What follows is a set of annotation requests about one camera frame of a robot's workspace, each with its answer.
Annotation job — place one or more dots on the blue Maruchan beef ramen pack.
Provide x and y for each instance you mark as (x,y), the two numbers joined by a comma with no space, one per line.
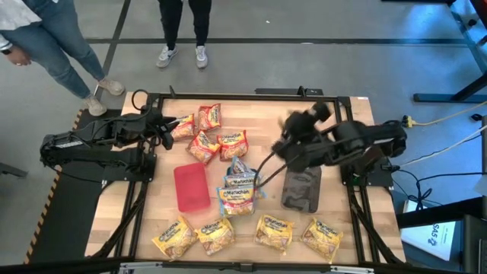
(237,166)
(236,201)
(239,180)

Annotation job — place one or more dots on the red plastic bin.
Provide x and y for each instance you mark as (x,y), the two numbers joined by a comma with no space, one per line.
(192,187)

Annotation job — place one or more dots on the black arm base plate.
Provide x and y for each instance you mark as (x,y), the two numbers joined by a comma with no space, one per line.
(376,177)
(114,173)

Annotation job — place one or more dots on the grey stand leg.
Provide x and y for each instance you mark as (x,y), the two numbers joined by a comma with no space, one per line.
(11,170)

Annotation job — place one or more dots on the black mounting bar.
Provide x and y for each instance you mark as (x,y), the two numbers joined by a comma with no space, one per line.
(281,91)

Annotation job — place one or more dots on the white printed sign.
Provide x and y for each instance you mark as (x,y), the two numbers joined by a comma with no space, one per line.
(430,236)

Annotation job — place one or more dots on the person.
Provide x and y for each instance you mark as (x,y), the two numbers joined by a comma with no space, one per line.
(57,42)
(171,23)

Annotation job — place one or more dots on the person's hand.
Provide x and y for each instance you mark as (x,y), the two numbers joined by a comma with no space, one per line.
(17,57)

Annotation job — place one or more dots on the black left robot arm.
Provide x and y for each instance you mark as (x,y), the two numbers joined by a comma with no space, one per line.
(95,131)

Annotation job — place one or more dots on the yellow Maruchan chicken ramen pack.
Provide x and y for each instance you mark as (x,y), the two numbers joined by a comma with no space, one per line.
(274,233)
(321,239)
(175,237)
(216,236)

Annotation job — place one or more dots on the small black plug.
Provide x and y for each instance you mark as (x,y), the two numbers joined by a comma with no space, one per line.
(475,116)

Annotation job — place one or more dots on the grey translucent plastic bin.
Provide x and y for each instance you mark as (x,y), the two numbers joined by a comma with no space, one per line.
(302,192)

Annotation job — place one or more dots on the red Maruchan beef ramen pack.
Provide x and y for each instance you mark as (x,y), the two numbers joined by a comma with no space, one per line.
(184,129)
(233,145)
(209,117)
(202,147)

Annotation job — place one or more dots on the yellow power strip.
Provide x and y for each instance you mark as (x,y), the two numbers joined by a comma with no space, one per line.
(408,122)

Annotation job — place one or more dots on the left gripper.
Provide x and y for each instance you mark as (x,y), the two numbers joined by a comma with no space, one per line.
(154,123)

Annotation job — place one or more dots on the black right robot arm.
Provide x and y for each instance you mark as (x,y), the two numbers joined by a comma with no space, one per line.
(361,141)

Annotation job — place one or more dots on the black hazard striped mat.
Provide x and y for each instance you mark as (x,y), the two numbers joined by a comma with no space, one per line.
(72,213)

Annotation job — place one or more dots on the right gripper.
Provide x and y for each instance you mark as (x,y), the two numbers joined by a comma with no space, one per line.
(298,127)

